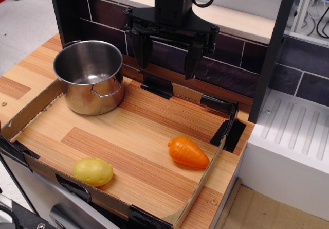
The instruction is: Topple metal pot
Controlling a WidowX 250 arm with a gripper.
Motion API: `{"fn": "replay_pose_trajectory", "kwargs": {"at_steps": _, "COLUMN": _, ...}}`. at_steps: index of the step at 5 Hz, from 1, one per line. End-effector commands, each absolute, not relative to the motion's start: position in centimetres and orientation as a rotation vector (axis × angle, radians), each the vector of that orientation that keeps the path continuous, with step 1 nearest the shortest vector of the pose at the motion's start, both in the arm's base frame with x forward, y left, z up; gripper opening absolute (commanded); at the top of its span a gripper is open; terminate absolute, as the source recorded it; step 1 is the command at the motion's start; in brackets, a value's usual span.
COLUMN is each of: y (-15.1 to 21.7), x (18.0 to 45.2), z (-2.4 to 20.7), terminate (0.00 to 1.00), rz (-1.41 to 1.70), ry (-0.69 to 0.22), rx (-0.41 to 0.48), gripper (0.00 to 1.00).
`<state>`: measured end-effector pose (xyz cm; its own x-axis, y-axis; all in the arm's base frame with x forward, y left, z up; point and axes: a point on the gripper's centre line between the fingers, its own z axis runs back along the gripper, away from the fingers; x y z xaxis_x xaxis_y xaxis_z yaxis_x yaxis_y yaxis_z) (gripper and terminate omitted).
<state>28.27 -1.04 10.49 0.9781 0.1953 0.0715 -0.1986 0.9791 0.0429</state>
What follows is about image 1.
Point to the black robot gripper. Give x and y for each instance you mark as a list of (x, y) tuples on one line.
[(171, 22)]

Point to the stainless steel pot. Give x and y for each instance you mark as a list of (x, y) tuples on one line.
[(91, 76)]

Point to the cardboard fence with black tape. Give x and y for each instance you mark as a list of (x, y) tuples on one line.
[(44, 139)]

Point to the dark tile backsplash panel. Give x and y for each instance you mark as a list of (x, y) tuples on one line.
[(215, 49)]

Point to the orange plastic toy carrot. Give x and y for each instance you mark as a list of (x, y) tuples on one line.
[(186, 152)]

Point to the yellow plastic toy potato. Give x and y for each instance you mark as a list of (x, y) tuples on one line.
[(93, 171)]

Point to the white sink drainboard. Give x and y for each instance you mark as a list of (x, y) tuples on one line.
[(286, 157)]

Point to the black vertical post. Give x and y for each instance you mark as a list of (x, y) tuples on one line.
[(268, 69)]

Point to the silver drawer handle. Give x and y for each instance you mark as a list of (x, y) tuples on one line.
[(68, 218)]

